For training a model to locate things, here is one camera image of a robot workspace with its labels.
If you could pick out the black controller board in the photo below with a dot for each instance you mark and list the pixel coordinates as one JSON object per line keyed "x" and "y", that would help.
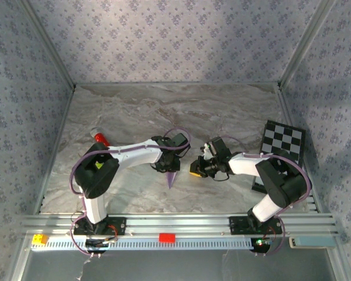
{"x": 260, "y": 245}
{"x": 98, "y": 245}

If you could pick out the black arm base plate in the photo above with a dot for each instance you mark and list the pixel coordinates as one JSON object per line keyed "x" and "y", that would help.
{"x": 120, "y": 226}
{"x": 237, "y": 225}

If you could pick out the aluminium mounting rail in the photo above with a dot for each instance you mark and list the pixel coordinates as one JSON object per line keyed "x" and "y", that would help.
{"x": 178, "y": 224}

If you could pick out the aluminium frame post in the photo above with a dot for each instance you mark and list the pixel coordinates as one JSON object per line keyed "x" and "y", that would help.
{"x": 52, "y": 47}
{"x": 303, "y": 44}

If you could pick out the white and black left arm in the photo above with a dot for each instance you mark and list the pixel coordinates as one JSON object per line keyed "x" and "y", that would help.
{"x": 96, "y": 175}

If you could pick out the red glitter tube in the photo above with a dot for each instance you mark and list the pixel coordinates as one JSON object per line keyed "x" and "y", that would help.
{"x": 99, "y": 137}

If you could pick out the black and grey checkerboard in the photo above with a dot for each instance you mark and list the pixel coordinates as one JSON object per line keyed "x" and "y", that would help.
{"x": 292, "y": 137}

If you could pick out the blue-grey flat box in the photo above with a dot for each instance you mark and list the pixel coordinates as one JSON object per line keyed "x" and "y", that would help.
{"x": 313, "y": 242}

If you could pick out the grey metal shelf panel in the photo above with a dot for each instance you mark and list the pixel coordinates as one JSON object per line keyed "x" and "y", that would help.
{"x": 178, "y": 266}

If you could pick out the white torn tape strip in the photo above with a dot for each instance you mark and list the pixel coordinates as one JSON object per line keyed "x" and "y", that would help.
{"x": 83, "y": 267}

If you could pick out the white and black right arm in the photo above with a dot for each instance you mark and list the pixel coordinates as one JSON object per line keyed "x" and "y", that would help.
{"x": 283, "y": 181}

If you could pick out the aluminium back rail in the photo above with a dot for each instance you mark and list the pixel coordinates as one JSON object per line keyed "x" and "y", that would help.
{"x": 178, "y": 84}

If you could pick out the red toy block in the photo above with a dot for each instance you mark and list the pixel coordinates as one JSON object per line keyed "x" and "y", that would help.
{"x": 167, "y": 237}

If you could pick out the aluminium side rail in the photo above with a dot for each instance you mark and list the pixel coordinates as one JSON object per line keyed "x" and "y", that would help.
{"x": 56, "y": 146}
{"x": 287, "y": 111}

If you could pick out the yellow toy block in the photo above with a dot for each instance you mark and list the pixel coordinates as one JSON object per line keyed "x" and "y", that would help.
{"x": 40, "y": 239}

